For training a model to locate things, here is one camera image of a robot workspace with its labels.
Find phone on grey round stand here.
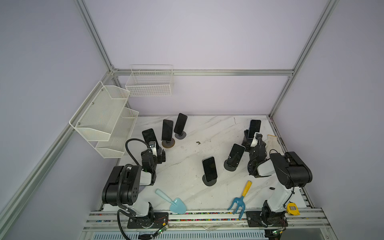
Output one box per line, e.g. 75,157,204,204
174,113,188,135

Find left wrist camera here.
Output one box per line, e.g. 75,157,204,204
149,141,157,157

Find white work glove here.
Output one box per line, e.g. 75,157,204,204
266,135,285,156

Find phone on wooden-base stand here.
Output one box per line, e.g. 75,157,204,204
162,120,174,142

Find white mesh two-tier shelf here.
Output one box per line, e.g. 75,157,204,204
69,82,139,159

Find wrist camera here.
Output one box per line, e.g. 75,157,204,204
250,133,263,148
149,141,157,157

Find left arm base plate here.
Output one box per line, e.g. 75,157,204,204
127,212,169,229

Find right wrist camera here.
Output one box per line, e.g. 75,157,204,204
250,133,263,148

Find teal garden trowel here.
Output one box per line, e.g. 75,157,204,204
155,189,187,215

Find white wire basket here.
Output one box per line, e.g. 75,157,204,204
126,65,174,97

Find phone from stand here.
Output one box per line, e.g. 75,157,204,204
227,144,246,168
247,120,262,139
202,157,218,182

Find blue yellow garden fork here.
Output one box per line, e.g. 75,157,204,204
228,181,252,220

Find aluminium front rail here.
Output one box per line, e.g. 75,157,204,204
83,208,331,232

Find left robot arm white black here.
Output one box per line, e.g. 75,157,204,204
102,150,166,217

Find dark round stand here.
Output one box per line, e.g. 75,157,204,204
224,159,238,172
202,175,217,187

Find black folding phone stand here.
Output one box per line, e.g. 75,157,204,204
242,130,254,152

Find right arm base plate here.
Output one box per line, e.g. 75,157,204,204
246,211,288,228

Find grey round phone stand back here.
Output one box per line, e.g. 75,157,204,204
175,131,187,140

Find yellow tape measure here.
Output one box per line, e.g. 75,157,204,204
286,203,300,216

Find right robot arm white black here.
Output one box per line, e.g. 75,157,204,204
248,133,313,217

